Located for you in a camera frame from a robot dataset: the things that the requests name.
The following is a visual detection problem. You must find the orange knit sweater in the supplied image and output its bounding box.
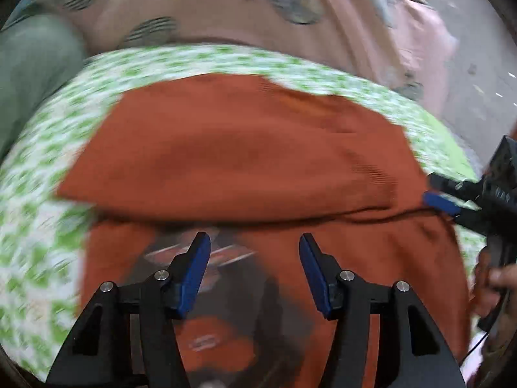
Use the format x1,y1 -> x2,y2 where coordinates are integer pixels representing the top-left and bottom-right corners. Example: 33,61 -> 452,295
56,74 -> 470,387

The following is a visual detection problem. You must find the person's right hand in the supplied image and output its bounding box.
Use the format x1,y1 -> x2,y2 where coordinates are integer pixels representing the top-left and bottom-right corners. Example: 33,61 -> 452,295
470,247 -> 517,318

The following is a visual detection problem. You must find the green white patterned blanket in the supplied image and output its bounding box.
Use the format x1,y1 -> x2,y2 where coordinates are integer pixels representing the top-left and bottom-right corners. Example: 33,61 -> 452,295
1,45 -> 479,378

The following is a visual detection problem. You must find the pink heart print duvet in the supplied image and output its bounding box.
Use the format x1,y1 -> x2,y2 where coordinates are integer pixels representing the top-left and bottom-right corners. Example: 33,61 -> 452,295
42,0 -> 459,116

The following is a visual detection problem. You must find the green pillow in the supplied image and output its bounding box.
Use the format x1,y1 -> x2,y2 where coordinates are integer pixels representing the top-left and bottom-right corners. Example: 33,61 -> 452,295
1,12 -> 87,157

